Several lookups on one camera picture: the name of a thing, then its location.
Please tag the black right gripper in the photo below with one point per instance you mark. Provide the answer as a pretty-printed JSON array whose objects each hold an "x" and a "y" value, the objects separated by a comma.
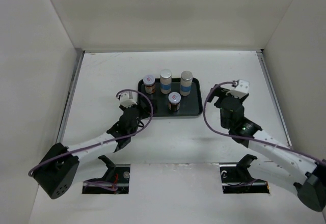
[{"x": 218, "y": 91}]

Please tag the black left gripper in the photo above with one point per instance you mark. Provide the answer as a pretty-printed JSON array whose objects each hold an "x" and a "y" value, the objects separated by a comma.
[{"x": 135, "y": 106}]

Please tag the white-lid orange-label sauce jar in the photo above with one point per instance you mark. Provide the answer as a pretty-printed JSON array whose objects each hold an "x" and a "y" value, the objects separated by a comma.
[{"x": 149, "y": 83}]

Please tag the white-lid dark spice jar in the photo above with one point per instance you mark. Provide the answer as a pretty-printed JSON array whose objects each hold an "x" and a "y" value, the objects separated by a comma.
[{"x": 174, "y": 99}]

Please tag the silver-lid blue-label grain bottle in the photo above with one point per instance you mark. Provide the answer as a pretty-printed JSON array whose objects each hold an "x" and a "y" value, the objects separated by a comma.
[{"x": 165, "y": 81}]

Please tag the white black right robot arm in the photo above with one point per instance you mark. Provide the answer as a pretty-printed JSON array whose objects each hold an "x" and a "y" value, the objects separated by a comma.
[{"x": 297, "y": 172}]

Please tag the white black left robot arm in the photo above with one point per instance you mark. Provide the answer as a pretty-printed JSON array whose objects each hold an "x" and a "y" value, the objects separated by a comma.
[{"x": 57, "y": 170}]

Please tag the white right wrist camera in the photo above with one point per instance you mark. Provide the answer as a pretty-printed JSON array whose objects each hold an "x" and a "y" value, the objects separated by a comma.
[{"x": 240, "y": 88}]

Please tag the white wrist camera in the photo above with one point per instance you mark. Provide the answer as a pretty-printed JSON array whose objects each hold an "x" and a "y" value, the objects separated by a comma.
[
  {"x": 240, "y": 88},
  {"x": 126, "y": 99}
]

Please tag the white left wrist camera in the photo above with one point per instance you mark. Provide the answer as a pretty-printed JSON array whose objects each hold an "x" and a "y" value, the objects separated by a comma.
[{"x": 126, "y": 99}]

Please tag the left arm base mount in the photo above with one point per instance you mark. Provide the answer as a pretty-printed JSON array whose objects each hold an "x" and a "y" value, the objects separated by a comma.
[{"x": 115, "y": 179}]

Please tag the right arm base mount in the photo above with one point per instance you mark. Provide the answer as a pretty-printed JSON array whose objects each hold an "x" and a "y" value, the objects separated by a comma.
[{"x": 236, "y": 178}]

